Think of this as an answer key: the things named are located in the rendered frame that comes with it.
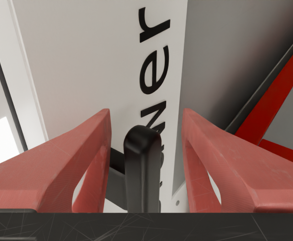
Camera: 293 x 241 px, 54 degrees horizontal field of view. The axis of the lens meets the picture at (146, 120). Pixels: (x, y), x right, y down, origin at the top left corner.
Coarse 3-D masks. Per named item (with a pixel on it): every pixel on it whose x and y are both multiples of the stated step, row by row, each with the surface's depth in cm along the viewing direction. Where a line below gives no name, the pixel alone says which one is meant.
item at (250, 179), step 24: (192, 120) 10; (192, 144) 10; (216, 144) 8; (240, 144) 8; (192, 168) 11; (216, 168) 8; (240, 168) 6; (264, 168) 6; (288, 168) 6; (192, 192) 11; (240, 192) 6; (264, 192) 5; (288, 192) 5
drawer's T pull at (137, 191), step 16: (144, 128) 11; (128, 144) 11; (144, 144) 11; (160, 144) 12; (112, 160) 13; (128, 160) 12; (144, 160) 11; (160, 160) 12; (112, 176) 13; (128, 176) 12; (144, 176) 12; (112, 192) 14; (128, 192) 13; (144, 192) 12; (128, 208) 14; (144, 208) 13
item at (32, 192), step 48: (48, 144) 8; (96, 144) 10; (0, 192) 5; (48, 192) 6; (96, 192) 11; (0, 240) 5; (48, 240) 5; (96, 240) 5; (144, 240) 5; (192, 240) 5; (240, 240) 5; (288, 240) 5
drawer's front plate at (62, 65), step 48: (0, 0) 9; (48, 0) 9; (96, 0) 11; (144, 0) 13; (0, 48) 10; (48, 48) 10; (96, 48) 12; (144, 48) 15; (48, 96) 11; (96, 96) 13; (144, 96) 16
